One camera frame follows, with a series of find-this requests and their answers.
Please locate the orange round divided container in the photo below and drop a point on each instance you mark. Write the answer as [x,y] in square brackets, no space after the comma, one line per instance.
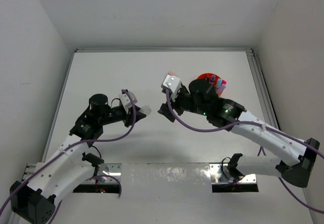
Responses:
[207,75]

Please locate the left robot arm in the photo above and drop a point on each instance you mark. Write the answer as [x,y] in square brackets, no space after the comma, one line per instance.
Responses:
[37,197]

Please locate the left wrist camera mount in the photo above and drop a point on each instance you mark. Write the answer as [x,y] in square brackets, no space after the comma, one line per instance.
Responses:
[127,99]

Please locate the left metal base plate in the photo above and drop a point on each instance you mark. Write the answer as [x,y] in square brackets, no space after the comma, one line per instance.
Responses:
[108,174]

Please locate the clear tape roll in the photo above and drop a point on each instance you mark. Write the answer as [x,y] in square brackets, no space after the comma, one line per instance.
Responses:
[145,110]

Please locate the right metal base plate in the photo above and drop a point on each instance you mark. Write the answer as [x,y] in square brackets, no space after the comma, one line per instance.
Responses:
[219,177]

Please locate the metal base plate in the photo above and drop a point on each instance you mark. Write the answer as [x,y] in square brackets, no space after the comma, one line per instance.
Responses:
[108,174]
[219,177]

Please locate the small blue-capped clear bottle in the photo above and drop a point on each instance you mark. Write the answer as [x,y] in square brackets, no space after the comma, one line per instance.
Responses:
[212,79]

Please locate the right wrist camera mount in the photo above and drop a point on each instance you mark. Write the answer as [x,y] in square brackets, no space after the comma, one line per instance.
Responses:
[173,84]

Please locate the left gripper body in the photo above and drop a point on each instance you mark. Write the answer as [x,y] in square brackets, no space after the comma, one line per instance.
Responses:
[120,114]

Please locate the light blue marker cap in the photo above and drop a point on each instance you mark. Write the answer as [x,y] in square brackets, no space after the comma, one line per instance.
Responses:
[219,82]

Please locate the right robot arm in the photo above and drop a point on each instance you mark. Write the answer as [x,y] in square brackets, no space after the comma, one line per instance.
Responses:
[292,160]

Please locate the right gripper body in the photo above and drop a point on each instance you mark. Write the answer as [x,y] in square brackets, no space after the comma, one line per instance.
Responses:
[183,102]

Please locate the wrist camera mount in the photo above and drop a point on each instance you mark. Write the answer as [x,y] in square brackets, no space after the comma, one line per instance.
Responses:
[173,84]
[127,99]

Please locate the pink mini stapler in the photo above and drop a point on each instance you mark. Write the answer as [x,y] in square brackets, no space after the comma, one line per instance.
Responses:
[172,73]

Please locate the light pink highlighter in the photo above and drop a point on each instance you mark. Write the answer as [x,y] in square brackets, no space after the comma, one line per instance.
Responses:
[220,89]

